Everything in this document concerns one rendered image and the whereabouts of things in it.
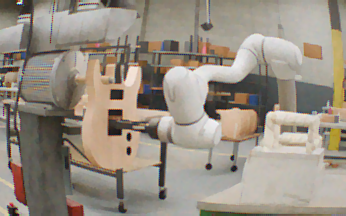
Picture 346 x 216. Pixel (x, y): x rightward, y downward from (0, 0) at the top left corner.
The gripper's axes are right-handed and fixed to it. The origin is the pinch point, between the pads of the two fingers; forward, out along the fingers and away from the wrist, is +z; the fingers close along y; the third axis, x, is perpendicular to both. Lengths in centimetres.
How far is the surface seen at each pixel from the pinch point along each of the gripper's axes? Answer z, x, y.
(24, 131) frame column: 49, -11, -18
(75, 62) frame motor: 18.6, 22.4, -9.6
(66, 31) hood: 14.1, 34.8, -25.5
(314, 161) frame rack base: -90, -4, -28
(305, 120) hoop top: -84, 8, -27
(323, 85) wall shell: 112, 80, 1089
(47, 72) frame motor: 28.3, 18.1, -20.3
